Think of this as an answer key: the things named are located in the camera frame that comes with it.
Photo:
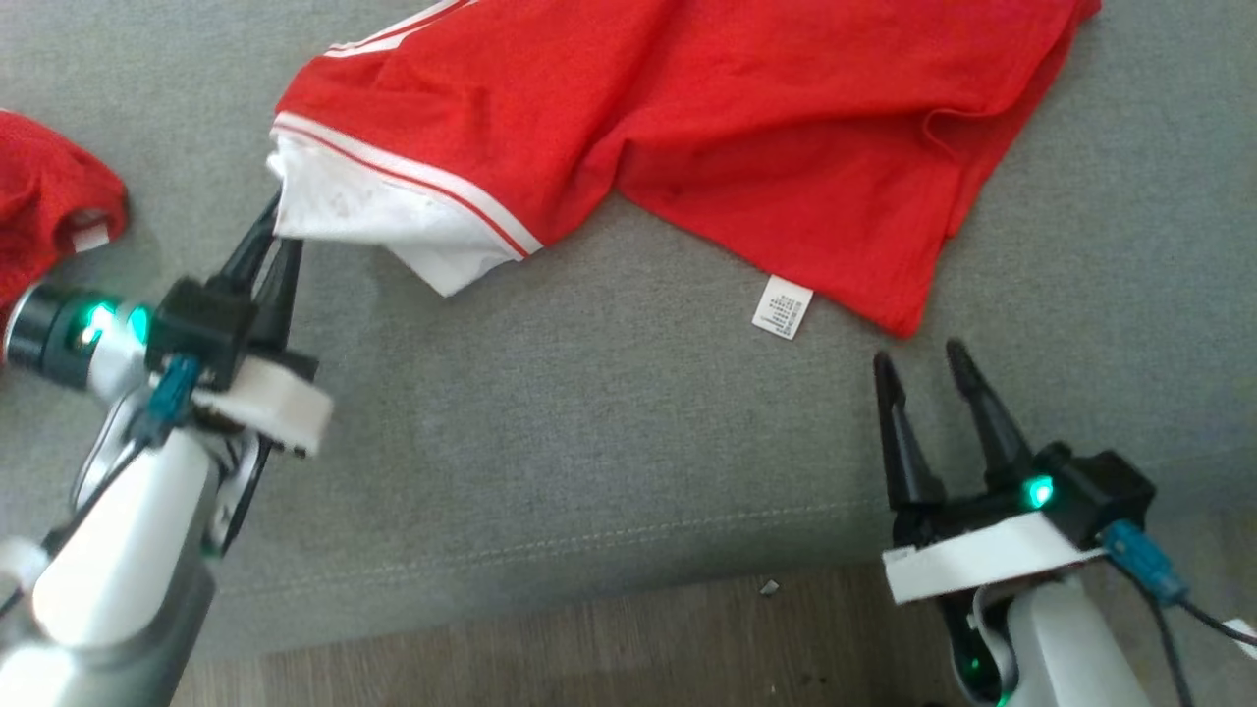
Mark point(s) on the large grey sofa chaise cushion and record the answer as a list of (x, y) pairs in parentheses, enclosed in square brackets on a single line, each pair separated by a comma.
[(589, 442)]

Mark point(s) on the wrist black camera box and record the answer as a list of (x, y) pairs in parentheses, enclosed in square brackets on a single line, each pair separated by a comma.
[(201, 324), (1105, 496)]

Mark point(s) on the right wrist teal connector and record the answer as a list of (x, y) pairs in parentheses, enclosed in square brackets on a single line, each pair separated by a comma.
[(1144, 565)]

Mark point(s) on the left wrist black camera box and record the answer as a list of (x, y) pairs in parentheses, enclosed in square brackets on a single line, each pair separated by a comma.
[(201, 324)]

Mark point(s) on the red shirt with white sleeves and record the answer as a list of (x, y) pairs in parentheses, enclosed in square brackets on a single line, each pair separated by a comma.
[(687, 118)]

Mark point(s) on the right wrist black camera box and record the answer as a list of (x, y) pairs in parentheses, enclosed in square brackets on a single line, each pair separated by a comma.
[(1105, 496)]

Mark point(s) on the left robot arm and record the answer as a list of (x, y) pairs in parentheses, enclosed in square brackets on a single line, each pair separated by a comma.
[(118, 550)]

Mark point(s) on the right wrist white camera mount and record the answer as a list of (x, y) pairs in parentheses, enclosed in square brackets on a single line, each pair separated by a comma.
[(982, 565)]

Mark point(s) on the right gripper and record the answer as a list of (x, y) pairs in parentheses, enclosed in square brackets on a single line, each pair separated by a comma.
[(982, 511)]

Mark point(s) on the left wrist teal connector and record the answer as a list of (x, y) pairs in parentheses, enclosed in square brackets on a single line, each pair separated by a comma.
[(167, 398)]

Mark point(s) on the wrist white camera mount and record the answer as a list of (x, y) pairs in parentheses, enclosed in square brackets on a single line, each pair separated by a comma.
[(982, 565), (275, 403)]

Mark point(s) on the red mesh garment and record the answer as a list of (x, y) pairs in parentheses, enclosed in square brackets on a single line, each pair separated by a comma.
[(49, 196)]

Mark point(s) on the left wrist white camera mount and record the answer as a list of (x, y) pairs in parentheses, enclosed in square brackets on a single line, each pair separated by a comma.
[(275, 403)]

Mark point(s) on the wrist teal connector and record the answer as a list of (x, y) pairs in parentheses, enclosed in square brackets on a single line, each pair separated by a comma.
[(167, 398), (1144, 565)]

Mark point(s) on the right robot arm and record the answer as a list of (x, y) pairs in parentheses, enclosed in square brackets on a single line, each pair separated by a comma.
[(1070, 648)]

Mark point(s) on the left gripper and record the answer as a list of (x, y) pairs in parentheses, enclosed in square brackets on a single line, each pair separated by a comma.
[(49, 334)]

